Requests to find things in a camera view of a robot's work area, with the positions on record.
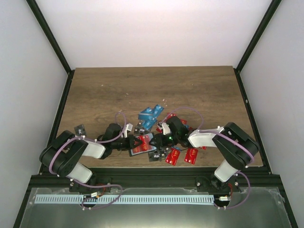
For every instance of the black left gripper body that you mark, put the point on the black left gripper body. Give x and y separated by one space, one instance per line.
116 145

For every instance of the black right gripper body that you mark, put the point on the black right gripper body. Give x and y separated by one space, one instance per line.
167 142

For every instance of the red vip card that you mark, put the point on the red vip card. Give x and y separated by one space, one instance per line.
142 148
191 155
173 156

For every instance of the black leather card holder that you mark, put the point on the black leather card holder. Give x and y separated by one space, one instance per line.
151 148

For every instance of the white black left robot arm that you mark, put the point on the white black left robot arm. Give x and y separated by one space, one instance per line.
63 154

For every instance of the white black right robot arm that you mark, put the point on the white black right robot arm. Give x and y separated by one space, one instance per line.
236 146

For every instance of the blue card top of pile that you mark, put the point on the blue card top of pile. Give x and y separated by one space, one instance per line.
150 113

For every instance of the lone black VIP card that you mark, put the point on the lone black VIP card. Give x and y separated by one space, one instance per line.
80 130

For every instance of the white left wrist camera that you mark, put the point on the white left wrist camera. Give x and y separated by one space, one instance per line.
128 128

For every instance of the black front frame rail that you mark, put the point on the black front frame rail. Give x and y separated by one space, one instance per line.
185 177

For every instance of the light blue slotted cable duct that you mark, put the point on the light blue slotted cable duct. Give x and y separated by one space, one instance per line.
126 199

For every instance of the black left frame post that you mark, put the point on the black left frame post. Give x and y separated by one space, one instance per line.
49 34

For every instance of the black aluminium frame post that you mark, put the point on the black aluminium frame post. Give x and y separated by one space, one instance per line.
274 4

